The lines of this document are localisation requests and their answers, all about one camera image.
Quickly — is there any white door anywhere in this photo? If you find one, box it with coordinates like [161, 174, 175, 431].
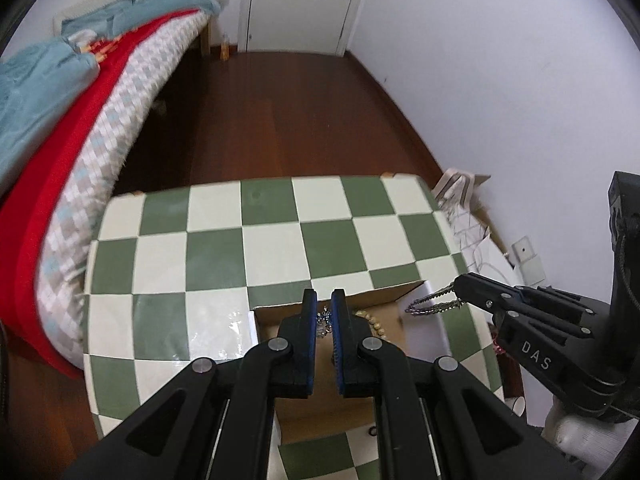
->
[238, 0, 374, 57]

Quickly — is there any grey white checkered quilt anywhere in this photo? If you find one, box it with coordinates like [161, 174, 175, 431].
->
[37, 10, 209, 362]

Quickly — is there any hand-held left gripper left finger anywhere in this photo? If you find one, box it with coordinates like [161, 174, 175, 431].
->
[61, 288, 320, 480]

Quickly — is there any white wall socket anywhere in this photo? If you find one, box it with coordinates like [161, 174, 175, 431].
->
[510, 236, 547, 282]

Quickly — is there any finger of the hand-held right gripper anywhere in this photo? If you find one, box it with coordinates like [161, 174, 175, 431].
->
[454, 272, 612, 339]
[491, 307, 627, 417]

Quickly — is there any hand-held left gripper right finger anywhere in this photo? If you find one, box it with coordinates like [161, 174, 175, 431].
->
[330, 288, 587, 480]

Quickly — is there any white paper bag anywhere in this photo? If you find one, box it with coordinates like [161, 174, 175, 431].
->
[431, 166, 493, 213]

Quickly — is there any silver chain necklace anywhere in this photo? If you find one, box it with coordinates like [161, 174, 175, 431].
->
[405, 282, 464, 317]

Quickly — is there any green white checkered tablecloth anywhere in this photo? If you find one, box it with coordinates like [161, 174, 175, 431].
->
[82, 174, 504, 480]

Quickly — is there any person's right hand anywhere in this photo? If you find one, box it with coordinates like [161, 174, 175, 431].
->
[544, 399, 622, 467]

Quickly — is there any beige bead bracelet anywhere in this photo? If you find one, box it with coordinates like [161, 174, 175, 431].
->
[352, 310, 389, 339]

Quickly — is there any teal blanket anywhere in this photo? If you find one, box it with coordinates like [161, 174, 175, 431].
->
[0, 0, 222, 183]

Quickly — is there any clear plastic bag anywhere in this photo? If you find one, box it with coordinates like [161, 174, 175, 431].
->
[197, 305, 257, 361]

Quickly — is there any bed with red blanket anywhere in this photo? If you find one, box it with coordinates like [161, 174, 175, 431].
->
[0, 9, 202, 382]

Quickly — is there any cardboard box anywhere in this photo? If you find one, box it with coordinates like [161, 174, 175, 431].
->
[248, 280, 449, 447]

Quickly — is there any silver jewelry piece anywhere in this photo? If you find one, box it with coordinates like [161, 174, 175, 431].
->
[315, 305, 335, 337]

